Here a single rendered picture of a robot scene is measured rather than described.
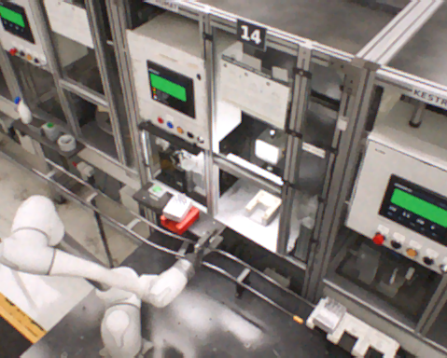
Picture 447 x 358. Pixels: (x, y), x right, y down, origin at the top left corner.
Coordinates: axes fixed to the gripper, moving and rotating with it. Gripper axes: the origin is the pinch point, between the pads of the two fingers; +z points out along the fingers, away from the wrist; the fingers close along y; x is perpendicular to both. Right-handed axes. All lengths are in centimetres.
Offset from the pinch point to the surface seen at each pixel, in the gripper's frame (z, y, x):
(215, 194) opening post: 22.6, -4.7, 18.5
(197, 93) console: 20, 54, 25
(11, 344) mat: -72, -111, 104
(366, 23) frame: 51, 88, -29
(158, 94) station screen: 18, 46, 45
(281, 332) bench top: -1, -45, -38
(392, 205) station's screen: 18, 45, -63
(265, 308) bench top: 5, -44, -25
